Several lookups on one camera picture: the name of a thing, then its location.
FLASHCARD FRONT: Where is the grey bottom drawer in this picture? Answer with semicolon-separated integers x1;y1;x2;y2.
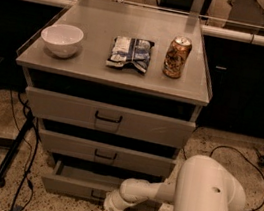
42;158;164;204

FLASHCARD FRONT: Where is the grey middle drawer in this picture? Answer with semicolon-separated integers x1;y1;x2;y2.
40;129;176;178

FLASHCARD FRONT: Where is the black caster wheel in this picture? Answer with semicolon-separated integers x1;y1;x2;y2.
257;155;264;167

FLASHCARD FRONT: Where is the grey drawer cabinet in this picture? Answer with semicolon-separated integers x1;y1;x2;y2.
0;0;226;194

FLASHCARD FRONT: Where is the black cables left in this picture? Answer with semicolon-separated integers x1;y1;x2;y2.
0;89;52;211

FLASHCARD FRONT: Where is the grey drawer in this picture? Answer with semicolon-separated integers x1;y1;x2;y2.
42;158;164;204
40;129;176;178
26;87;196;148

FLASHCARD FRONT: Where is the white ceramic bowl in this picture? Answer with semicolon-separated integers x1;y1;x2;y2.
41;24;84;58

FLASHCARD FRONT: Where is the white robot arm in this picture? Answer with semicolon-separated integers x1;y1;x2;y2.
101;155;246;211

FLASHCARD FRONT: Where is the black stand leg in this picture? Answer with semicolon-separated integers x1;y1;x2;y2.
0;111;33;188

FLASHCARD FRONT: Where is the blue white snack bag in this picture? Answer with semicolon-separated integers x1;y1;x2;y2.
106;36;154;74

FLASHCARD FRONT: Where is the grey top drawer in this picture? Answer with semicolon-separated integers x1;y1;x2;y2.
26;87;196;148

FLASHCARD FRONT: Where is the black floor cable right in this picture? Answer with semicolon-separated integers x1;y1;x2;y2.
172;138;264;211

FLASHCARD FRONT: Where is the orange soda can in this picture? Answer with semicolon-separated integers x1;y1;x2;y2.
163;35;192;79

